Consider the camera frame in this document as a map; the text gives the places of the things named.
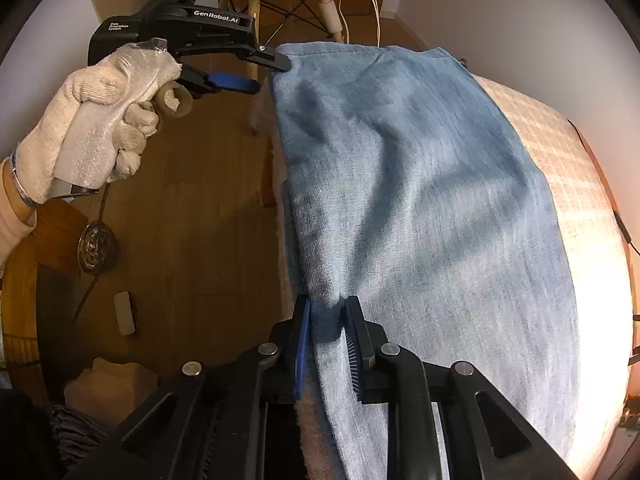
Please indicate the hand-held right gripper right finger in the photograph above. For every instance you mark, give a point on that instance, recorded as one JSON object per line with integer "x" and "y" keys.
{"x": 354, "y": 350}

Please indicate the round metal object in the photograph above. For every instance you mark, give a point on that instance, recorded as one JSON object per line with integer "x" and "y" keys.
{"x": 96, "y": 247}

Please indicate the light blue denim pants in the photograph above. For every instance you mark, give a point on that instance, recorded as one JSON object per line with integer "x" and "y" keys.
{"x": 425, "y": 210}

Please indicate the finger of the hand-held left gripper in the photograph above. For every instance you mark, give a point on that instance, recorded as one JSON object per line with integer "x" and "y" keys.
{"x": 270, "y": 56}
{"x": 230, "y": 81}

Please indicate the zebra print garment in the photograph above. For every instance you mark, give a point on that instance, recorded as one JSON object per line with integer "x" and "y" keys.
{"x": 75, "y": 425}

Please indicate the person's left forearm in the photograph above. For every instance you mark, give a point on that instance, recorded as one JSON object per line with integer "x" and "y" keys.
{"x": 12, "y": 220}

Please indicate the pink checked blanket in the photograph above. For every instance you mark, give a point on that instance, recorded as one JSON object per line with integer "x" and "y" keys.
{"x": 575, "y": 185}

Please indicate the round wooden stool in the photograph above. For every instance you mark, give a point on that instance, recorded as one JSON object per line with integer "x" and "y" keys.
{"x": 25, "y": 300}

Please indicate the person's left hand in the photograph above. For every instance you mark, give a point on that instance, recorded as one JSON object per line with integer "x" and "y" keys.
{"x": 90, "y": 110}

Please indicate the beige crumpled cloth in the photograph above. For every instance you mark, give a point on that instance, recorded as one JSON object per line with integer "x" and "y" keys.
{"x": 112, "y": 387}

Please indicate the small white rectangular object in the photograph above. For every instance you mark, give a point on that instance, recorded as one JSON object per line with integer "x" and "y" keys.
{"x": 125, "y": 312}

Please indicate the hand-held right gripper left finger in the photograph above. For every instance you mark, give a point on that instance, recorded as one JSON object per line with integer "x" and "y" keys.
{"x": 302, "y": 350}

